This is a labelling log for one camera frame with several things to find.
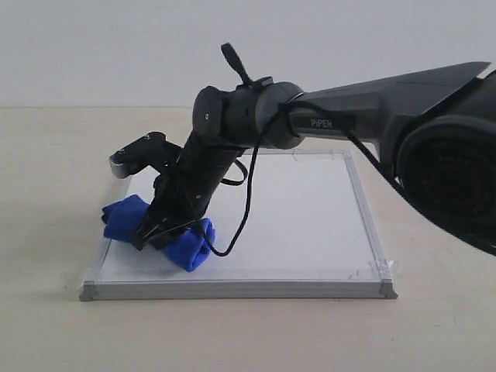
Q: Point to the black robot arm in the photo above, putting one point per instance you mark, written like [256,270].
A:
[429,134]

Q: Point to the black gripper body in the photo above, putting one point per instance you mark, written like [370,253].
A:
[172,207]

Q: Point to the white aluminium-framed whiteboard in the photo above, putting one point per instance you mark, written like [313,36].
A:
[309,227]

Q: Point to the clear tape back-right corner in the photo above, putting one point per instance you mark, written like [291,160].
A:
[327,155]

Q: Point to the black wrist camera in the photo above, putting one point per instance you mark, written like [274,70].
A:
[139,155]

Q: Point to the blue microfiber cloth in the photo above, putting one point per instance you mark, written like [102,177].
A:
[122,218]

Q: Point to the clear tape front-left corner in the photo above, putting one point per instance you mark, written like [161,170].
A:
[76,279]

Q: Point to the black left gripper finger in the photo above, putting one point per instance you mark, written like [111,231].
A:
[155,233]

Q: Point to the clear tape front-right corner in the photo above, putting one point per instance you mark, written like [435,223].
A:
[376,270]

